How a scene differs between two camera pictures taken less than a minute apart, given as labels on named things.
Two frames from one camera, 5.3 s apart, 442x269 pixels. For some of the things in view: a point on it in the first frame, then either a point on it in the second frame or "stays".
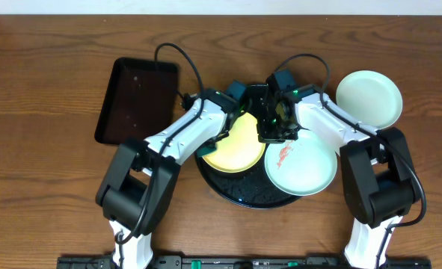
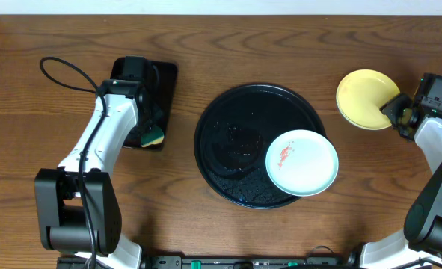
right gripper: x=265 y=134 -> x=395 y=106
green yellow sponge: x=206 y=149 -> x=153 y=136
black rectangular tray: x=140 y=99 stays
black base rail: x=244 y=262 stays
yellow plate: x=239 y=150 -> x=360 y=96
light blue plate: x=301 y=167 stays
